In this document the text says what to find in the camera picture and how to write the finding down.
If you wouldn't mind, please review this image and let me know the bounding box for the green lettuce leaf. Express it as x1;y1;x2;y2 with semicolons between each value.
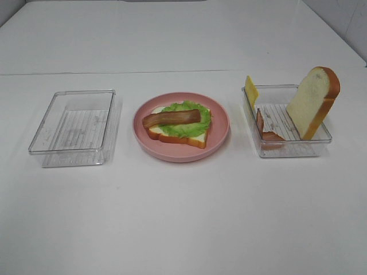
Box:
159;100;211;138

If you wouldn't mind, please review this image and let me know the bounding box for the bacon strip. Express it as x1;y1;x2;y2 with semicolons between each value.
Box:
142;109;201;128
256;108;285;150

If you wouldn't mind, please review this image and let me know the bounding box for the bread slice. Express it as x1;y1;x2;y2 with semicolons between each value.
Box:
286;66;340;140
143;107;212;148

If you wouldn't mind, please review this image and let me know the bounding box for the yellow cheese slice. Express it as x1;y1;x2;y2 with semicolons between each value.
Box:
245;75;259;110

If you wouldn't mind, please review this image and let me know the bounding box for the pink round plate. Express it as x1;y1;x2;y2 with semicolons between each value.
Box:
133;92;230;163

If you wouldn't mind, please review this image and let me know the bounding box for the clear right plastic tray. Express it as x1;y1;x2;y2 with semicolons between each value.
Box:
241;84;332;158

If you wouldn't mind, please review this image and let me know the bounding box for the clear plastic tray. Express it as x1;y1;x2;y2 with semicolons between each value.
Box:
28;89;116;168
241;84;332;158

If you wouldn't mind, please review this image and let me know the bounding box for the clear left plastic tray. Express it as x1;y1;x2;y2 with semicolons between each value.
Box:
28;89;116;168

